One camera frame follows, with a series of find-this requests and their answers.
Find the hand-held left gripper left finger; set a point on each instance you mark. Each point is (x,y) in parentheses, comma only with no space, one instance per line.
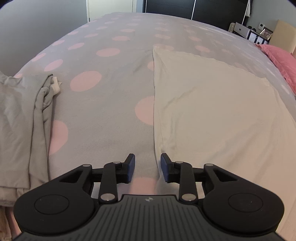
(131,168)

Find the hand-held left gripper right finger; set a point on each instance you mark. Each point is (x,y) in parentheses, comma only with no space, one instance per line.
(164,168)

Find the cream T-shirt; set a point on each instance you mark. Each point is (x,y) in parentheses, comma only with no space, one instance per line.
(219,115)

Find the grey pink-dotted bed sheet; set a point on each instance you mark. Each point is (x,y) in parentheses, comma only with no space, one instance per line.
(104,104)

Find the grey garment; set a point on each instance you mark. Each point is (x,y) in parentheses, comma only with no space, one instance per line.
(20,120)

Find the white nightstand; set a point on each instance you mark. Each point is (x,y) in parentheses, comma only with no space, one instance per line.
(242,30)

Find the pink pillow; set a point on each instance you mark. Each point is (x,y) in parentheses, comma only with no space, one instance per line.
(279,58)

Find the white door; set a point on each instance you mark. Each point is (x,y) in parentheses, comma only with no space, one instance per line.
(111,9)

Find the black wardrobe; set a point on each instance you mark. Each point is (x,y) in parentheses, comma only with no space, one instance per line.
(208,10)

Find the cream padded headboard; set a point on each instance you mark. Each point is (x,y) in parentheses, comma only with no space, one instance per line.
(283,34)

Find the white hanging cloth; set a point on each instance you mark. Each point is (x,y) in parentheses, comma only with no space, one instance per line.
(248,8)

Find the picture frame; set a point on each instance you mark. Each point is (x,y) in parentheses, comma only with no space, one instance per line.
(267,33)

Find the white wall thermostat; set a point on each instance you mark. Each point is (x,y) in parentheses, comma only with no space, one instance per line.
(261,25)

